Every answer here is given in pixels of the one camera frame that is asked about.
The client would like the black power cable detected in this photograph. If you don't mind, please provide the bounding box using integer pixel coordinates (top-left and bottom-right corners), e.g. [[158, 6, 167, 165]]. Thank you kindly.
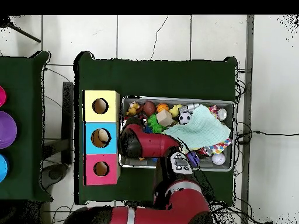
[[235, 130, 299, 144]]

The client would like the white golf ball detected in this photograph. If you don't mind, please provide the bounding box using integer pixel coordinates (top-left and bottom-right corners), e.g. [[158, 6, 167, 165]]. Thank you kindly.
[[211, 152, 226, 166]]

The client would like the purple plastic bowl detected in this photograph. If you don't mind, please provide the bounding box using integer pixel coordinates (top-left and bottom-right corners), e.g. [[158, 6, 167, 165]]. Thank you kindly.
[[0, 110, 18, 149]]

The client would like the green spiky rubber ball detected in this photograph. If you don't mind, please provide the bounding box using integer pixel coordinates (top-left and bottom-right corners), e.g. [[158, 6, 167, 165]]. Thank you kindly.
[[147, 113, 165, 134]]

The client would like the silver toy robot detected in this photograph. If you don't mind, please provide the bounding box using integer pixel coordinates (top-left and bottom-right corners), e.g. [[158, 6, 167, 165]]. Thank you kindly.
[[178, 103, 200, 114]]

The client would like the pink plastic bowl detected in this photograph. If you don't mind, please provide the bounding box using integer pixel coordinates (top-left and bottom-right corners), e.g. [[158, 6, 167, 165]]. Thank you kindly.
[[0, 85, 8, 108]]

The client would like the grey floor cable cover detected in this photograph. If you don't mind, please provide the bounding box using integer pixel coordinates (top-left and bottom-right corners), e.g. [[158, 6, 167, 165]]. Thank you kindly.
[[240, 15, 255, 224]]

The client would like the small orange basketball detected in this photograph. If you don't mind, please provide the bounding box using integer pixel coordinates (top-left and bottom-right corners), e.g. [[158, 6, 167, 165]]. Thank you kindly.
[[155, 103, 169, 114]]

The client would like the yellow plush duck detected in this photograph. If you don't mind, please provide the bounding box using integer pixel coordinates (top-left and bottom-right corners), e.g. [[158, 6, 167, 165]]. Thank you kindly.
[[168, 104, 183, 118]]

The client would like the silver tin can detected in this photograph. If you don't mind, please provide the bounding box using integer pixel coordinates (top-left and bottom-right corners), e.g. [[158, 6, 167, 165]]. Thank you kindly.
[[217, 108, 228, 121]]

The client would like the blue plastic bowl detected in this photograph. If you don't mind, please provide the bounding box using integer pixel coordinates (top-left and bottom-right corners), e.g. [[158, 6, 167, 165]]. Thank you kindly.
[[0, 153, 9, 184]]

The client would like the shallow wire mesh bin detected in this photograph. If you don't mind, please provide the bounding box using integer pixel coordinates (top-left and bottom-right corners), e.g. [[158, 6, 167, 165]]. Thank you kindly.
[[118, 95, 235, 172]]

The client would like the plain wooden block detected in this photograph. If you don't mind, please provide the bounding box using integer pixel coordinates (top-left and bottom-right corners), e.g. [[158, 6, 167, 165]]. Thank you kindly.
[[155, 108, 175, 127]]

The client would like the small brown football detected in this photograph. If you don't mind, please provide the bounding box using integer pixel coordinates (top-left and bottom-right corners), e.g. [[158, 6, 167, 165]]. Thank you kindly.
[[142, 100, 157, 117]]

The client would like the dark green tablecloth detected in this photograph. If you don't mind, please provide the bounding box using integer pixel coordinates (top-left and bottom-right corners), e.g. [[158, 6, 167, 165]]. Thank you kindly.
[[73, 51, 239, 206], [0, 51, 53, 202]]

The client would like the wooden box with three holes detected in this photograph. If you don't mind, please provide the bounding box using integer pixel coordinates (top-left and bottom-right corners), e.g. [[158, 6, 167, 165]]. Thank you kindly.
[[82, 90, 121, 186]]

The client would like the mint green waffle cloth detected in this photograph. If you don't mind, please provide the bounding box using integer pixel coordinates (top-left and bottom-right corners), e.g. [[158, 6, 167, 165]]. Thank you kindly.
[[162, 104, 231, 151]]

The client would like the black tripod leg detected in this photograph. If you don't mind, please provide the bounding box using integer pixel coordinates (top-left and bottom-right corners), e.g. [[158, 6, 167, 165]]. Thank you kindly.
[[0, 16, 41, 43]]

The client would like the small soccer ball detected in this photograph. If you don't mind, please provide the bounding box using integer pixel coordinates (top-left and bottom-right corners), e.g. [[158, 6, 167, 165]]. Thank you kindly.
[[178, 111, 192, 125]]

